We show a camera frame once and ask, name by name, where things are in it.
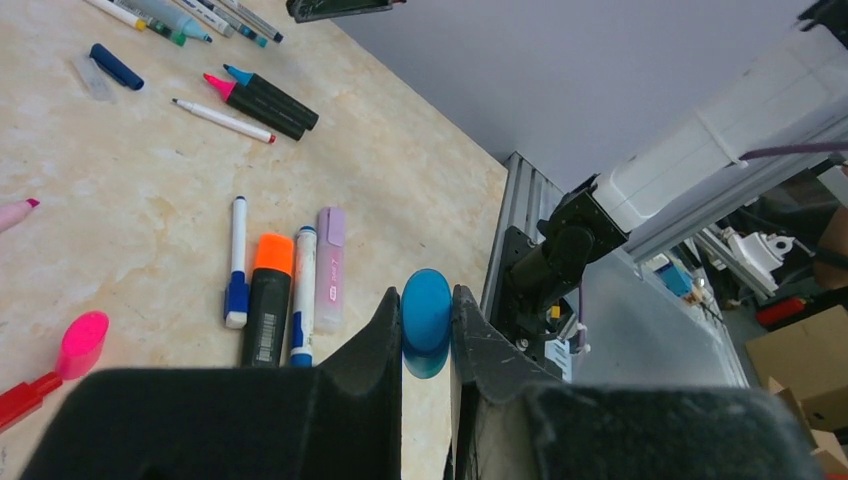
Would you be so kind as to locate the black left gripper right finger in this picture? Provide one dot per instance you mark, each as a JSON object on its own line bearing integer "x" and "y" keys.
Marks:
{"x": 513, "y": 420}

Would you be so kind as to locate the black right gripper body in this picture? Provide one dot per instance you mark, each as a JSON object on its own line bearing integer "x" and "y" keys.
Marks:
{"x": 303, "y": 11}

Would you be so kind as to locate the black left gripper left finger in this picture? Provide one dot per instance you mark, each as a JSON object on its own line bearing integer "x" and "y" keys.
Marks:
{"x": 340, "y": 419}

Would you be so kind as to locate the grey capped white marker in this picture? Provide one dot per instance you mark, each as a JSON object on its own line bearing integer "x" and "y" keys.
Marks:
{"x": 208, "y": 17}

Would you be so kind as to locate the blue capped black highlighter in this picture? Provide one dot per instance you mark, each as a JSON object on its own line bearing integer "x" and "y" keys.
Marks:
{"x": 276, "y": 97}

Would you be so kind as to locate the pink capped black highlighter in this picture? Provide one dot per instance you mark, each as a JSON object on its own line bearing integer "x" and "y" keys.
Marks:
{"x": 238, "y": 97}

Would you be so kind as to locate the red capped white marker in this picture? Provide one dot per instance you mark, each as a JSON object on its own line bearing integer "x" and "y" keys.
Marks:
{"x": 226, "y": 121}

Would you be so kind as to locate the light blue correction tape pen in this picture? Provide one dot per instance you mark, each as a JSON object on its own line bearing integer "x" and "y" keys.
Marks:
{"x": 174, "y": 17}

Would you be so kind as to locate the green gel pen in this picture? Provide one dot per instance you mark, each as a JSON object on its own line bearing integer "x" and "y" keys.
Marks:
{"x": 154, "y": 24}

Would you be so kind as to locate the blue highlighter cap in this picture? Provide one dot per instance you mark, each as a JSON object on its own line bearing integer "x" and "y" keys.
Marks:
{"x": 426, "y": 305}

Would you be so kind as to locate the orange capped black highlighter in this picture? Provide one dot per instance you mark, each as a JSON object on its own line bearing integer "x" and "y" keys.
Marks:
{"x": 270, "y": 293}

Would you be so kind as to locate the small blue capped marker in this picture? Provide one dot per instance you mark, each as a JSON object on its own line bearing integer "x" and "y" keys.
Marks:
{"x": 237, "y": 290}

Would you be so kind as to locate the yellow capped white pen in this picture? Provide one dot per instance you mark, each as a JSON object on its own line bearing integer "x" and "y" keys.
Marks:
{"x": 119, "y": 13}

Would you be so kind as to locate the dark blue pen cap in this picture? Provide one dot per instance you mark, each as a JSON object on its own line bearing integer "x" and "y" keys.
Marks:
{"x": 115, "y": 68}

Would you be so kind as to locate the clear teal pen cap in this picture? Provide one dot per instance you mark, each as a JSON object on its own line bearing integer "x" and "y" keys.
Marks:
{"x": 93, "y": 79}

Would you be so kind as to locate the pink highlighter cap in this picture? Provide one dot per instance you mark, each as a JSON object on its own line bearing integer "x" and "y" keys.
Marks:
{"x": 82, "y": 345}

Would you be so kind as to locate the red marker cap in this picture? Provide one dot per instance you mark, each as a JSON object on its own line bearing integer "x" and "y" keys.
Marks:
{"x": 25, "y": 398}

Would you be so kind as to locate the pink correction tape pen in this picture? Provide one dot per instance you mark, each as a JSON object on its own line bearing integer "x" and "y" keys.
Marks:
{"x": 14, "y": 213}

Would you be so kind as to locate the teal gel pen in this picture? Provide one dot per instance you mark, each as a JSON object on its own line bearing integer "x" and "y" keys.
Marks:
{"x": 235, "y": 23}

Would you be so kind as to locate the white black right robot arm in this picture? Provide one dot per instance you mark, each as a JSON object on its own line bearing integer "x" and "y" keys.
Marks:
{"x": 650, "y": 97}

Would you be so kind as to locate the lilac highlighter pen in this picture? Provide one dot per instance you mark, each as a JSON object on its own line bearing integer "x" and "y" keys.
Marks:
{"x": 330, "y": 252}

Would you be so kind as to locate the blue capped white marker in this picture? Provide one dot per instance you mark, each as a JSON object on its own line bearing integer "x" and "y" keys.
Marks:
{"x": 301, "y": 351}

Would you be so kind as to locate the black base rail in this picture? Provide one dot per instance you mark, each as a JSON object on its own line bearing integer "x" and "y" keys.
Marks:
{"x": 531, "y": 279}

